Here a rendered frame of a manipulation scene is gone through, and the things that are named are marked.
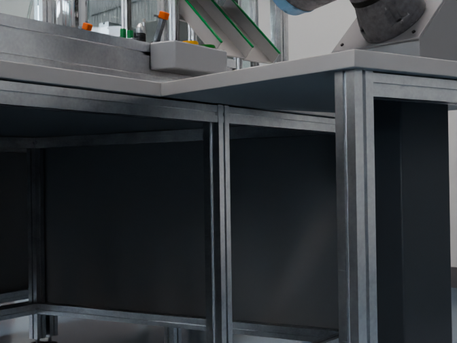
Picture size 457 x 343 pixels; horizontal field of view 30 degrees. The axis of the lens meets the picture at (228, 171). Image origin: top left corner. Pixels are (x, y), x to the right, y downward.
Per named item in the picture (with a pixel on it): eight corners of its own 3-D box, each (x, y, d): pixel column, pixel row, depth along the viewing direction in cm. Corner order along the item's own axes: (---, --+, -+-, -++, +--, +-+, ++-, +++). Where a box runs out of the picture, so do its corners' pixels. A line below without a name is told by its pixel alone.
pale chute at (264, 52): (273, 64, 250) (281, 52, 248) (243, 60, 240) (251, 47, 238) (222, 7, 264) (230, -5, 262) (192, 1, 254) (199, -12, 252)
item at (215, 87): (631, 94, 192) (630, 82, 192) (354, 67, 136) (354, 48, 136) (392, 116, 247) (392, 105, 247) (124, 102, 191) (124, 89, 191)
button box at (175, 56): (227, 75, 204) (227, 50, 204) (175, 67, 186) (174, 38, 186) (203, 78, 208) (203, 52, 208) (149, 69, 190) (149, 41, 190)
